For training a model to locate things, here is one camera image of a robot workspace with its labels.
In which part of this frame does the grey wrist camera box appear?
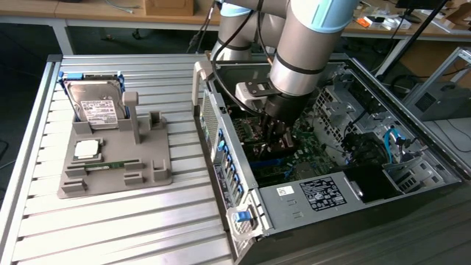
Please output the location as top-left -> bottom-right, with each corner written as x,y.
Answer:
233,81 -> 276,111

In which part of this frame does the open PC case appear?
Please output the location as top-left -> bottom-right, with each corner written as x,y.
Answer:
191,54 -> 471,265

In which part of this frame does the black monitor base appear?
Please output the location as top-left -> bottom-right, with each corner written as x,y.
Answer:
395,0 -> 424,23

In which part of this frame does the silver CPU chip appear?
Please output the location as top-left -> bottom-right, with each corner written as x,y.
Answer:
72,139 -> 104,161

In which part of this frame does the blue expansion slot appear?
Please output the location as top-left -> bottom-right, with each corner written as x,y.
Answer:
249,157 -> 287,168

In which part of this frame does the silver power supply unit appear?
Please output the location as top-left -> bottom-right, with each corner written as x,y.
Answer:
256,171 -> 363,230

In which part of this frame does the aluminium profile frame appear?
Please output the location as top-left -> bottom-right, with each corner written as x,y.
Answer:
423,46 -> 471,92

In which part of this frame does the silver disk bay cage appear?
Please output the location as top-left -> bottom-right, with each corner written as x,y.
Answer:
312,82 -> 372,133

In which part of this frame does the green motherboard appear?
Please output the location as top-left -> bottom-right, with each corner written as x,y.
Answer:
229,115 -> 339,188

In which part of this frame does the black stand pole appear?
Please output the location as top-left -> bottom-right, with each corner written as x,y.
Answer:
375,0 -> 452,78

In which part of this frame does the grey machine cabinet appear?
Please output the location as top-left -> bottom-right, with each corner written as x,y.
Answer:
403,81 -> 471,122

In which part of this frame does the blue disk wire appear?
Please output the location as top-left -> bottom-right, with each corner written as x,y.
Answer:
381,126 -> 408,166

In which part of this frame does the cardboard box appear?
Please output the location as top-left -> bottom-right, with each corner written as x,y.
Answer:
143,0 -> 195,17

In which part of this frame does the white box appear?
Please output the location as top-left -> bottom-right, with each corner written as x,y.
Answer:
380,18 -> 412,31

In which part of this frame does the silver chipset heat sink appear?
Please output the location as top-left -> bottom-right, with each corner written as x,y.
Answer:
293,162 -> 320,179

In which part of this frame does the hard disk in blue caddy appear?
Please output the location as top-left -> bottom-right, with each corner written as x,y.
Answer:
57,71 -> 128,130

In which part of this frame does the grey parts rack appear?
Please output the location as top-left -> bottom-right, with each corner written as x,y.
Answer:
56,92 -> 173,200

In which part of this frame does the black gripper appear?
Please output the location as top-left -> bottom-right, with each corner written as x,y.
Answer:
263,92 -> 308,129

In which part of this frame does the loose green RAM stick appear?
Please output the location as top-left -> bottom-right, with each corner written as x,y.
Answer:
84,162 -> 125,169

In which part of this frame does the wooden desk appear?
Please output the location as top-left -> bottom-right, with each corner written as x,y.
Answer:
0,0 -> 471,42

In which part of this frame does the black shroud box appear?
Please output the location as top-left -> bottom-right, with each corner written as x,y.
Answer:
341,165 -> 401,204

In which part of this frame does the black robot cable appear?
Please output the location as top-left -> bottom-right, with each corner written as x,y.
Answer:
211,0 -> 268,115

